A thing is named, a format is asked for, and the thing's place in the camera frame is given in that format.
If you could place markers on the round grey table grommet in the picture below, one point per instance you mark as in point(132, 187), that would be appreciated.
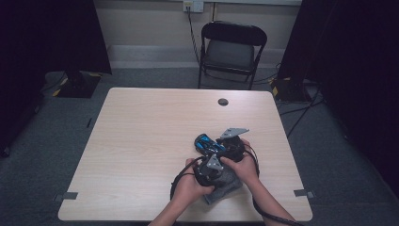
point(223, 102)

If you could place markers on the grey cloth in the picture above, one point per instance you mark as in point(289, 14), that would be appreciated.
point(227, 185)

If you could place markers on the blue toy car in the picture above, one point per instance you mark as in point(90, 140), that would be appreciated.
point(204, 144)

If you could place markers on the black folding chair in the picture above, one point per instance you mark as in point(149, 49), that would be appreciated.
point(233, 33)

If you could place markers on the black curtain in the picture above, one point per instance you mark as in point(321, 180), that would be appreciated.
point(360, 62)
point(47, 37)

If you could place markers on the person's right hand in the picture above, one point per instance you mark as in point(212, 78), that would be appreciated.
point(246, 171)

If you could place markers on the black stand base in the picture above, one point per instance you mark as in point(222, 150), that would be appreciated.
point(290, 91)
point(78, 88)

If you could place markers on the white wall socket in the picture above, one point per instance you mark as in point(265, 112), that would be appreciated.
point(196, 6)

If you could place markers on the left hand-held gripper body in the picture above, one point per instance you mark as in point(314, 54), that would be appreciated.
point(205, 175)

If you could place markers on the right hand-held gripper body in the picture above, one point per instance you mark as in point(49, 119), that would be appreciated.
point(233, 147)

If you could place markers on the grey tape piece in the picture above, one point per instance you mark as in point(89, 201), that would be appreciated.
point(67, 196)
point(302, 193)

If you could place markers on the person's left hand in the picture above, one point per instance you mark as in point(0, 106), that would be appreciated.
point(188, 188)

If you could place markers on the small black tape strip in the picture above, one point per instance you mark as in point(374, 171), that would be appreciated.
point(89, 122)

